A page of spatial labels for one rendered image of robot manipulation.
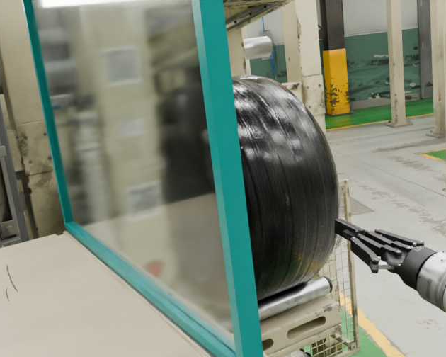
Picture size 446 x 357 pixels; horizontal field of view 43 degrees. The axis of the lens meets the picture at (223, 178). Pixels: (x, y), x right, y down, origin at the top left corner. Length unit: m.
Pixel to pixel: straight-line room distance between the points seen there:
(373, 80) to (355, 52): 0.67
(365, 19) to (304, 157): 10.42
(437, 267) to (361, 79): 10.57
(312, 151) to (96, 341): 0.78
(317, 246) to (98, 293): 0.70
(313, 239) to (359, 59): 10.27
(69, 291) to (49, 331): 0.10
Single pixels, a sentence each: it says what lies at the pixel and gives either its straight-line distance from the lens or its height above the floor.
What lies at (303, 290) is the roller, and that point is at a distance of 1.43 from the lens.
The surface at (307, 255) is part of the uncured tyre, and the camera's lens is 1.28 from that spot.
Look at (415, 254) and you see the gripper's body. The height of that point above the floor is 1.15.
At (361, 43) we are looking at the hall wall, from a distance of 11.47.
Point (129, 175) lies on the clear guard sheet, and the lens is 0.60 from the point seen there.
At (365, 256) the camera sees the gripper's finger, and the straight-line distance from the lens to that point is 1.06.
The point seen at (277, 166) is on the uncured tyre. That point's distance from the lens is 1.18.
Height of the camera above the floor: 1.53
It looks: 13 degrees down
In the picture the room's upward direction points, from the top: 7 degrees counter-clockwise
